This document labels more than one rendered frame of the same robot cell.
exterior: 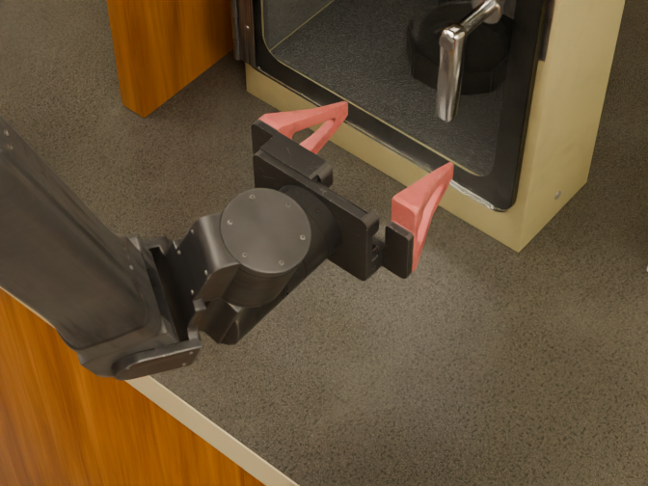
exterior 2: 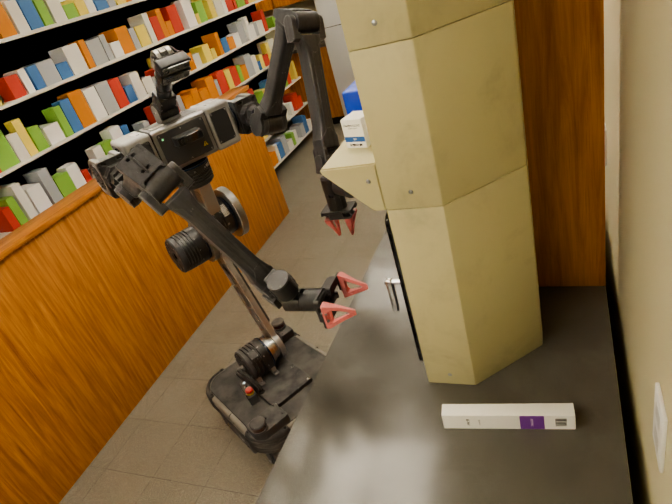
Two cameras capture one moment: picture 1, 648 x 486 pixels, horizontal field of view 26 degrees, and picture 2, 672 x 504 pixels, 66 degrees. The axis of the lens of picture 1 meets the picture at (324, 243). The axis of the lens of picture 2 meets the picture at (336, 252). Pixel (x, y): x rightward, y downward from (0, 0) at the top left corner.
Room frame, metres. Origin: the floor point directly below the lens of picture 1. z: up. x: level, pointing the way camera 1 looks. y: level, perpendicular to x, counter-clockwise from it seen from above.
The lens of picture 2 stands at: (0.49, -1.02, 1.86)
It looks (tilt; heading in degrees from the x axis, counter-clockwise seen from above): 29 degrees down; 79
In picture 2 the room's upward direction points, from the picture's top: 17 degrees counter-clockwise
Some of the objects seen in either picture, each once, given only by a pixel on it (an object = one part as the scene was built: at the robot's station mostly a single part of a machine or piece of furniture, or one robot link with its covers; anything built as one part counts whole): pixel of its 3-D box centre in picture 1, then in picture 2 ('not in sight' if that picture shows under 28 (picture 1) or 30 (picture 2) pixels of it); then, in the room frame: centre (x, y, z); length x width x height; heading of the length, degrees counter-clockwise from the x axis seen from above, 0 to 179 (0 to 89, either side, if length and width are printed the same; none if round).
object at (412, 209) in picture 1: (395, 198); (339, 308); (0.66, -0.05, 1.16); 0.09 x 0.07 x 0.07; 140
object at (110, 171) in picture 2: not in sight; (121, 177); (0.26, 0.62, 1.45); 0.09 x 0.08 x 0.12; 20
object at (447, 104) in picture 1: (463, 59); (399, 294); (0.79, -0.11, 1.17); 0.05 x 0.03 x 0.10; 140
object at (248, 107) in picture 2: not in sight; (254, 114); (0.73, 0.79, 1.45); 0.09 x 0.08 x 0.12; 20
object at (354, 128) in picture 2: not in sight; (360, 129); (0.81, -0.05, 1.54); 0.05 x 0.05 x 0.06; 35
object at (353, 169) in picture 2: not in sight; (374, 156); (0.84, -0.01, 1.46); 0.32 x 0.11 x 0.10; 50
